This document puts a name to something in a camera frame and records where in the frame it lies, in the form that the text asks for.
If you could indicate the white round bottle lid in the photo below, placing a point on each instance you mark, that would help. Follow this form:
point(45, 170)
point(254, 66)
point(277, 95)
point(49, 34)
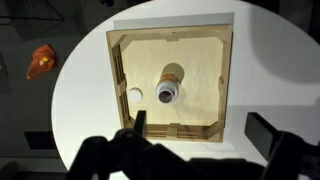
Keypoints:
point(135, 95)

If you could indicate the light wooden slotted tray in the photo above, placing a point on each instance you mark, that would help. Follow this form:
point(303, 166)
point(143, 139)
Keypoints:
point(150, 66)

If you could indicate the white bottle with orange label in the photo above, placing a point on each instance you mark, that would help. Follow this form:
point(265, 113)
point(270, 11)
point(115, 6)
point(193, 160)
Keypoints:
point(171, 78)

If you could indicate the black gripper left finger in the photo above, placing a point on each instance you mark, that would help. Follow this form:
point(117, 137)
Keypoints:
point(140, 123)

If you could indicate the orange plastic toy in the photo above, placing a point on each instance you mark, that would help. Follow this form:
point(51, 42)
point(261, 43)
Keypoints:
point(40, 63)

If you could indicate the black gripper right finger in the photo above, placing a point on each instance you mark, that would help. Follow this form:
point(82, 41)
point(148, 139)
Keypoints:
point(261, 133)

